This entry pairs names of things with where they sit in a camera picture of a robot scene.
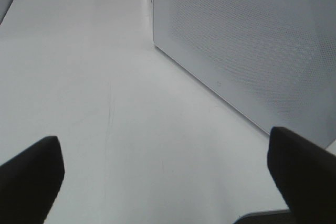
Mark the white microwave door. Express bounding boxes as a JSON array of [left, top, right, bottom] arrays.
[[153, 0, 335, 148]]

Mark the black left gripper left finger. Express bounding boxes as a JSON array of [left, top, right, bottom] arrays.
[[1, 136, 65, 223]]

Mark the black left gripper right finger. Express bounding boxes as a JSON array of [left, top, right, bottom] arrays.
[[267, 127, 335, 223]]

